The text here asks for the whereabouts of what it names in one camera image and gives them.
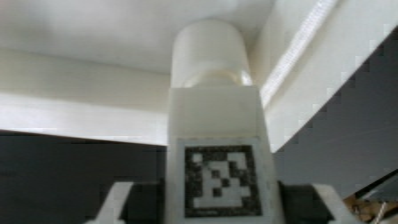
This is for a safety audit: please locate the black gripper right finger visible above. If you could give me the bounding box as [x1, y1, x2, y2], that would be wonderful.
[279, 183, 359, 224]

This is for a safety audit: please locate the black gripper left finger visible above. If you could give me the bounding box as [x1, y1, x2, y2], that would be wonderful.
[87, 181, 163, 224]

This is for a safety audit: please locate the white table leg with tag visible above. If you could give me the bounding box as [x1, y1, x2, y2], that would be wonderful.
[165, 20, 286, 224]

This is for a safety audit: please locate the white square tabletop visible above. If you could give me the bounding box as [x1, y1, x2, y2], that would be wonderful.
[0, 0, 398, 148]

